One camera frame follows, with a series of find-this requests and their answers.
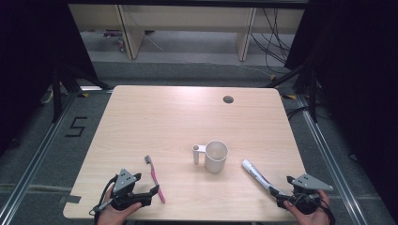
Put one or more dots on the person's right hand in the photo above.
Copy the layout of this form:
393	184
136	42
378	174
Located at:
309	218

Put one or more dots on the black curtain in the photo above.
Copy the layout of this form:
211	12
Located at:
28	62
359	78

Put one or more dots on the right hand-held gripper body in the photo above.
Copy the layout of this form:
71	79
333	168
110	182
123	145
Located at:
308	182

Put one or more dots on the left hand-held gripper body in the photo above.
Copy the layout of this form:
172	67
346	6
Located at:
124	181

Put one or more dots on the grey tape strip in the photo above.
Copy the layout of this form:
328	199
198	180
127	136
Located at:
71	199

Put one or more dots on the person's left hand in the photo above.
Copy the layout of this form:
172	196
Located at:
114	216

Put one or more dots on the aluminium floor rail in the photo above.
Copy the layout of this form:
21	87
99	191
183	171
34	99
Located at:
37	156
328	156

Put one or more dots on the white toothpaste tube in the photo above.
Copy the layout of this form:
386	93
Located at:
255	173

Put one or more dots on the black metal stand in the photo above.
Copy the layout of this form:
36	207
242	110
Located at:
57	97
313	97

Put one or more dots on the pink toothbrush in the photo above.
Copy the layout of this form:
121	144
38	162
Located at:
154	178

